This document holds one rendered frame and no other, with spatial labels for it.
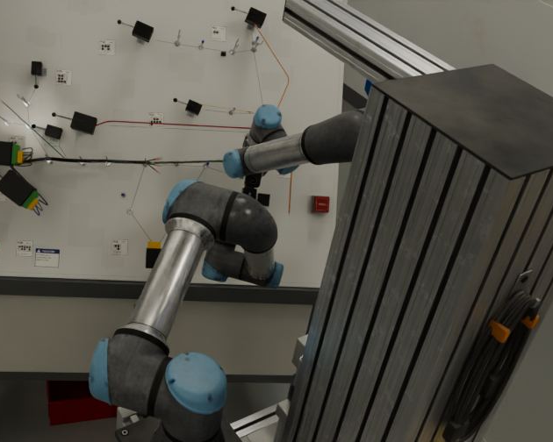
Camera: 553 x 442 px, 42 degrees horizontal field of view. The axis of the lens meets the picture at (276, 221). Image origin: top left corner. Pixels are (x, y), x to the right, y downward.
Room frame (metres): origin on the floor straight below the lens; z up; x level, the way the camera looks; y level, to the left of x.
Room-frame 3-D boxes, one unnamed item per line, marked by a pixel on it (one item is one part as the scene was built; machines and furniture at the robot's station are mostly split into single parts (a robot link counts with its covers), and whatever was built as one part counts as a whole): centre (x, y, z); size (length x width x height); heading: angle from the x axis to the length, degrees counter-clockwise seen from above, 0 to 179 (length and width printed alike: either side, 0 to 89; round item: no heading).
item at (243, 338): (1.83, 0.09, 0.60); 0.55 x 0.03 x 0.39; 103
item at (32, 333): (1.71, 0.62, 0.60); 0.55 x 0.02 x 0.39; 103
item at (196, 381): (0.92, 0.10, 1.33); 0.13 x 0.12 x 0.14; 82
